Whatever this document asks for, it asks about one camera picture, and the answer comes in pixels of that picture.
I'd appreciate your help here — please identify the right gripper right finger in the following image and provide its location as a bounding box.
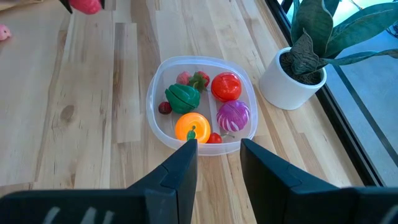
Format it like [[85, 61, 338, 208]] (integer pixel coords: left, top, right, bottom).
[[241, 139, 358, 224]]

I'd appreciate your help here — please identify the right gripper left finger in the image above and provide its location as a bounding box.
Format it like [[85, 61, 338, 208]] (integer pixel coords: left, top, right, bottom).
[[127, 139, 198, 224]]

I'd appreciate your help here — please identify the large red toy fruit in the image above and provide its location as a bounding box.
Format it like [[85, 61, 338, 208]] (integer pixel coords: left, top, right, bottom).
[[68, 0, 103, 16]]

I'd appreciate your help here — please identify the clear plastic tupperware container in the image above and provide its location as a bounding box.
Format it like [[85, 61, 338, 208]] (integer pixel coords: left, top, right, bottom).
[[146, 55, 259, 156]]

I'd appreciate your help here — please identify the bright red toy cherry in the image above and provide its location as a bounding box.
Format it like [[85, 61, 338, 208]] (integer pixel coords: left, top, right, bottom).
[[206, 132, 236, 144]]

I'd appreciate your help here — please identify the round orange toy fruit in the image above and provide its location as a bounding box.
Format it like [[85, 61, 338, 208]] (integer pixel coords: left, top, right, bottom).
[[174, 112, 212, 144]]

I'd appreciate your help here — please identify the small pink toy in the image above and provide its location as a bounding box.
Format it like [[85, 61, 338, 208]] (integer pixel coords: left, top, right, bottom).
[[0, 24, 12, 42]]

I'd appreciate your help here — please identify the dark red toy cherry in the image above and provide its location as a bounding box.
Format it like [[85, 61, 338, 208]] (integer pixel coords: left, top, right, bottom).
[[158, 101, 173, 115]]

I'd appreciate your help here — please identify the green toy bell pepper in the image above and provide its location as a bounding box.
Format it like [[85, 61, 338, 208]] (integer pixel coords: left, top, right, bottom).
[[164, 83, 201, 115]]

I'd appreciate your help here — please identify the purple striped toy cabbage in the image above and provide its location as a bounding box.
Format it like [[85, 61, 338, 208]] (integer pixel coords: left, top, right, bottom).
[[216, 100, 251, 133]]

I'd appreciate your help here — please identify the toy strawberry with green leaves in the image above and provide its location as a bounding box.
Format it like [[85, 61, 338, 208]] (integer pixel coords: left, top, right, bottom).
[[187, 70, 211, 93]]

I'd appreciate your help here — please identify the red toy tomato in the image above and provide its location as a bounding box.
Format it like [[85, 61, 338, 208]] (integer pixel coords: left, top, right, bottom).
[[210, 72, 243, 103]]

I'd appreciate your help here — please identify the white potted plant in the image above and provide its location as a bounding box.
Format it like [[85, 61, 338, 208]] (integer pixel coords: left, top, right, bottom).
[[264, 0, 386, 187]]

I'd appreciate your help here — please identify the white plant pot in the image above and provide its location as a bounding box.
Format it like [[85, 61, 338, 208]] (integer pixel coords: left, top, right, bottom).
[[259, 47, 328, 111]]

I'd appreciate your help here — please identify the green snake plant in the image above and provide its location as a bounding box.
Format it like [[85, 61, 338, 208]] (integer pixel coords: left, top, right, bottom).
[[289, 0, 398, 75]]

